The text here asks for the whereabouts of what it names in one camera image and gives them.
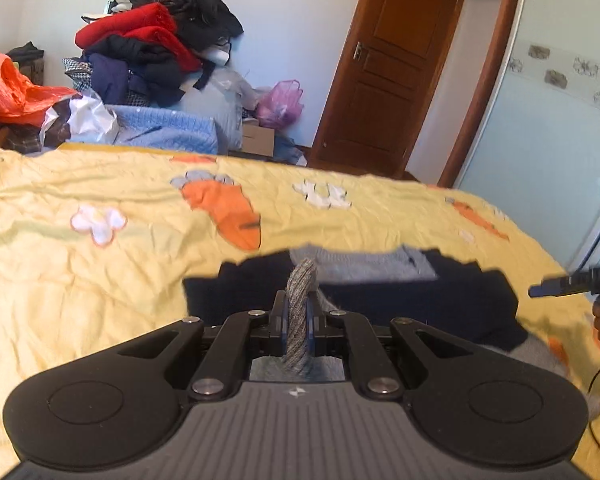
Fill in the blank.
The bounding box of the brown wooden door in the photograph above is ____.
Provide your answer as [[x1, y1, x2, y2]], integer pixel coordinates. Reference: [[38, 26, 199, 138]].
[[309, 0, 470, 179]]

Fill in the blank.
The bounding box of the grey sweater with navy sleeves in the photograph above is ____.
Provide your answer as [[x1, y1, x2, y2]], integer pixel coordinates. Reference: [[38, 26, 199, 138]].
[[182, 244, 600, 401]]

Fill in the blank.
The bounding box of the cardboard box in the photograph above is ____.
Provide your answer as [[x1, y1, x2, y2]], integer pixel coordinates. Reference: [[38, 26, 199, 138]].
[[239, 119, 277, 159]]

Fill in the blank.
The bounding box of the black garment pile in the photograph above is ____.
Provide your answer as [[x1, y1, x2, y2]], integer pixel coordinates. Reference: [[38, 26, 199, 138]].
[[124, 0, 244, 55]]

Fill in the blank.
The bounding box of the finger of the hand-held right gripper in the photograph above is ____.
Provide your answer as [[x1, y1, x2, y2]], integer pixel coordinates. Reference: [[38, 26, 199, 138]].
[[528, 269, 593, 299]]

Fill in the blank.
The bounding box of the grey plastic bag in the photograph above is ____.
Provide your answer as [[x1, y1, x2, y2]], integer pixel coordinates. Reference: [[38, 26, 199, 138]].
[[180, 67, 262, 153]]

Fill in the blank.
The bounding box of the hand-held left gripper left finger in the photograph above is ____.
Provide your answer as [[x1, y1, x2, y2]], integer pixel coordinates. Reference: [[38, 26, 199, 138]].
[[124, 290, 289, 408]]

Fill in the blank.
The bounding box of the white crumpled plastic bag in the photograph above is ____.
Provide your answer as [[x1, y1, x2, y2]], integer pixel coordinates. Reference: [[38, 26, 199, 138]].
[[39, 91, 119, 147]]

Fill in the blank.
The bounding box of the pink plastic bag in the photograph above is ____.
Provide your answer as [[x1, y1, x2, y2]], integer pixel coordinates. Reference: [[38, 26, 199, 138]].
[[256, 79, 304, 130]]

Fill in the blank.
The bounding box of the navy garment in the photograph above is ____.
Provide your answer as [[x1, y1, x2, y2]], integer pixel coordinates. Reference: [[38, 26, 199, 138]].
[[81, 35, 182, 109]]

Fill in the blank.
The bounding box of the red garment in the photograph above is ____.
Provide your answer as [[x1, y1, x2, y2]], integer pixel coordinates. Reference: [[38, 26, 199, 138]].
[[74, 2, 204, 74]]

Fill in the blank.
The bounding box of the brown wooden door frame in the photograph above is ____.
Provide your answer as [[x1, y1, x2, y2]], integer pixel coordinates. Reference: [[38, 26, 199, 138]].
[[437, 0, 526, 189]]

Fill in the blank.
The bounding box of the dark cloth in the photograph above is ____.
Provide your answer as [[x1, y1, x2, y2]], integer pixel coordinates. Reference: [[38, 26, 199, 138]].
[[6, 42, 46, 82]]

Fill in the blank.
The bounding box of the white wardrobe sliding door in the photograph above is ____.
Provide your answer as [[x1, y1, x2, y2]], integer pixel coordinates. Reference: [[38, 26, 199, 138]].
[[452, 0, 600, 282]]

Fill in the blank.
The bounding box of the light blue knitted blanket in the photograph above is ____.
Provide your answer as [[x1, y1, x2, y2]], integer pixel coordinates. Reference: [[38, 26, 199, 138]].
[[70, 104, 220, 156]]

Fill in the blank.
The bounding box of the orange plastic bag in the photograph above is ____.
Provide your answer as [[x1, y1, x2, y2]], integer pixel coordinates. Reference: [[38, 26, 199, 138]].
[[0, 50, 79, 124]]

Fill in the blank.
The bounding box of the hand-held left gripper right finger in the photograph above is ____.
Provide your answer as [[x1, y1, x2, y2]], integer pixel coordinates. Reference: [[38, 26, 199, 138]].
[[304, 299, 482, 408]]

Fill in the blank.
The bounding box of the houndstooth cloth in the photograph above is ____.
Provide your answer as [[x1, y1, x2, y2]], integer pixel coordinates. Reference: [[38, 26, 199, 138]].
[[62, 57, 95, 92]]

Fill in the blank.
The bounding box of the yellow carrot print blanket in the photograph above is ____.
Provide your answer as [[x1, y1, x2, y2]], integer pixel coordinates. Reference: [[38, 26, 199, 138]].
[[0, 142, 600, 480]]

